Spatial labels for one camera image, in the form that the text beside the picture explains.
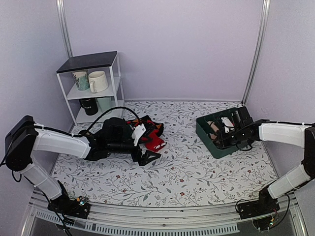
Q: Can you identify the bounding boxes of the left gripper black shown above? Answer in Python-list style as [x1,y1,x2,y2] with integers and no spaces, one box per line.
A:
[108,138,161,166]

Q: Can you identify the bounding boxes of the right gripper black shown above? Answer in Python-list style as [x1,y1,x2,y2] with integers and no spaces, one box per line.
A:
[214,127,246,148]

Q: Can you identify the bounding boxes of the green divided storage box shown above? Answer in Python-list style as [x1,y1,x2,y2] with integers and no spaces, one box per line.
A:
[196,107,253,159]

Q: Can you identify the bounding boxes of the tan ribbed sock brown cuff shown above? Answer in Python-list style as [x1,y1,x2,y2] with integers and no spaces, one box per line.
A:
[207,121,221,140]

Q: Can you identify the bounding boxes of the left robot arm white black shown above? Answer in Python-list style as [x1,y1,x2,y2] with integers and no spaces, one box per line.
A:
[1,116,163,213]

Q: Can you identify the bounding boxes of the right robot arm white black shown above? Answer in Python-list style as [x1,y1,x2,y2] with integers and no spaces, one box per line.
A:
[215,107,315,214]

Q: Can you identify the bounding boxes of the red sock white trim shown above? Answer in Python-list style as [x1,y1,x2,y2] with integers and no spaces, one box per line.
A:
[140,130,167,152]

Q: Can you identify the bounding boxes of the argyle brown orange sock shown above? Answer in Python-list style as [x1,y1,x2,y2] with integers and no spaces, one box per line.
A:
[127,115,164,137]

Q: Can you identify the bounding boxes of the floral patterned table mat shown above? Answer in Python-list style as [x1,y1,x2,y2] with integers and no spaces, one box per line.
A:
[52,101,277,207]

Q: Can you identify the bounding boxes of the pale green mug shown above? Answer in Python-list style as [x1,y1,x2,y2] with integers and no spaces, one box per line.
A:
[97,97,112,113]

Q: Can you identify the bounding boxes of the black mug white text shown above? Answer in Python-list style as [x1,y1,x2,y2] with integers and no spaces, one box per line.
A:
[79,98,98,116]

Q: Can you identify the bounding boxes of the cream ceramic mug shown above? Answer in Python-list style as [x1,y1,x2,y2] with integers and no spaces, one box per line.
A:
[88,71,108,93]

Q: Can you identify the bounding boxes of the white metal shelf black top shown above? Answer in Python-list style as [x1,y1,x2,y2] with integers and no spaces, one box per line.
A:
[56,51,125,125]

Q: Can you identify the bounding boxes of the teal patterned mug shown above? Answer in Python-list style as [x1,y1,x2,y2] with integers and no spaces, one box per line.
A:
[72,70,90,91]

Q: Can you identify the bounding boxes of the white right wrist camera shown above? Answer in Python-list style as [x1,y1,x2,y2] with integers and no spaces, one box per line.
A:
[221,117,234,128]

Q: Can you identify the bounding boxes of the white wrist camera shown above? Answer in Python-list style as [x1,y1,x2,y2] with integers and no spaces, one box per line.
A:
[131,124,146,146]
[221,117,234,128]

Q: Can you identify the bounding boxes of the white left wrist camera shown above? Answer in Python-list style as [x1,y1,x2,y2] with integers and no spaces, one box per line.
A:
[131,124,146,146]

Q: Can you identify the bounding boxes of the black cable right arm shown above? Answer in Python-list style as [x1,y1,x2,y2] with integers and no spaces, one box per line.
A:
[236,142,254,152]

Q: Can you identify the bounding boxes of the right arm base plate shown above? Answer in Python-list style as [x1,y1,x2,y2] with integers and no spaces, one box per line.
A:
[235,187,280,231]

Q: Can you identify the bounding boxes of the aluminium front rail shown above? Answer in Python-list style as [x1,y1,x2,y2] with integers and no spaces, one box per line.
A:
[21,190,308,236]

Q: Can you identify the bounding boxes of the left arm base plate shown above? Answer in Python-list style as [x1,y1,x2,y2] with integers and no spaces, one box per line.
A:
[47,180,91,219]

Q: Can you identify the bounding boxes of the right aluminium corner post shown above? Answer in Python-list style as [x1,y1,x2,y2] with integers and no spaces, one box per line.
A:
[241,0,271,105]

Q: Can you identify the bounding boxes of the aluminium corner post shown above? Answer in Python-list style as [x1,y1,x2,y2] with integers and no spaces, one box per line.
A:
[241,0,271,105]
[56,0,73,58]

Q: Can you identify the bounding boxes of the black cable left base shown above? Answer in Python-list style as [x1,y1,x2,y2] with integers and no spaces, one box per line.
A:
[44,194,74,236]

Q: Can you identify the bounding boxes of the left aluminium corner post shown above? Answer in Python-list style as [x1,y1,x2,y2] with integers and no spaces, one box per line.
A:
[56,0,73,58]

